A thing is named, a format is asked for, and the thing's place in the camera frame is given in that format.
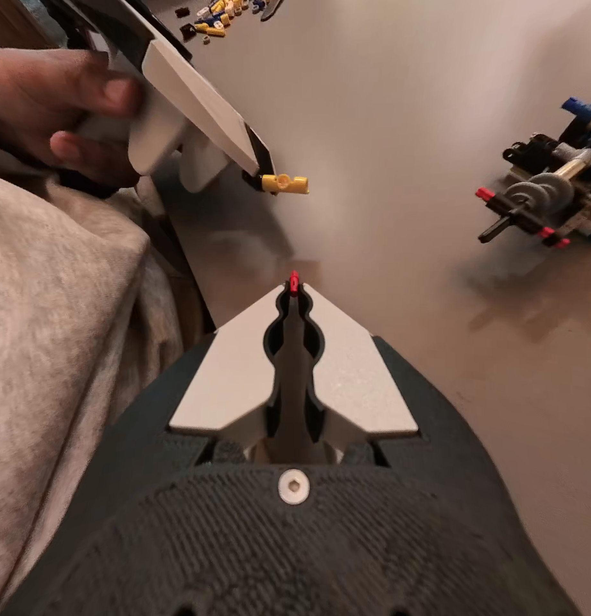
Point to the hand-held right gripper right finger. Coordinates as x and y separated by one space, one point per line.
358 380

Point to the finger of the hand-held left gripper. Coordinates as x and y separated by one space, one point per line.
194 101
204 166

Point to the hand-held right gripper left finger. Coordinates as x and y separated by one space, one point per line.
228 380

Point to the yellow lego connector piece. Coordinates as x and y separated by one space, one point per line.
285 184

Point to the red lego pin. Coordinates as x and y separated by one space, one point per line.
294 281

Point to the pile of loose lego pieces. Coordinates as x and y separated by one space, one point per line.
213 21

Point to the partly built lego model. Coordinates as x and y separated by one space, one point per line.
541 202

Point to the person's left hand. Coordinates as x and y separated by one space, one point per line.
35 106

